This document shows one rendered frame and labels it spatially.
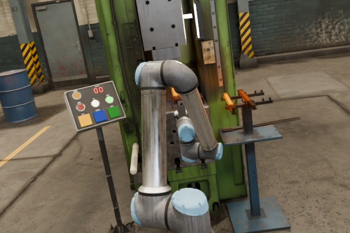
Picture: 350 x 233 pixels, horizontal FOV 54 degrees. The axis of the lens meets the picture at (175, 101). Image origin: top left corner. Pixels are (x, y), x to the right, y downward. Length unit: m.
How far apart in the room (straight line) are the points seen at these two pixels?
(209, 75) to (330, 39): 6.37
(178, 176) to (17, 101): 4.61
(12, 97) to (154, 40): 4.68
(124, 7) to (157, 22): 0.28
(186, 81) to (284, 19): 7.10
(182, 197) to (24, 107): 5.58
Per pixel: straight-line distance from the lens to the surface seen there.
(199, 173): 2.69
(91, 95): 2.40
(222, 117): 2.76
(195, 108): 1.61
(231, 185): 3.02
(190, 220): 1.49
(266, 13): 8.42
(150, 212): 1.56
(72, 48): 9.04
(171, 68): 1.48
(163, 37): 2.44
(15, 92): 6.79
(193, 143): 1.91
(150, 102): 1.51
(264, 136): 2.46
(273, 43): 8.51
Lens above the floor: 1.65
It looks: 16 degrees down
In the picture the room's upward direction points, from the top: 8 degrees counter-clockwise
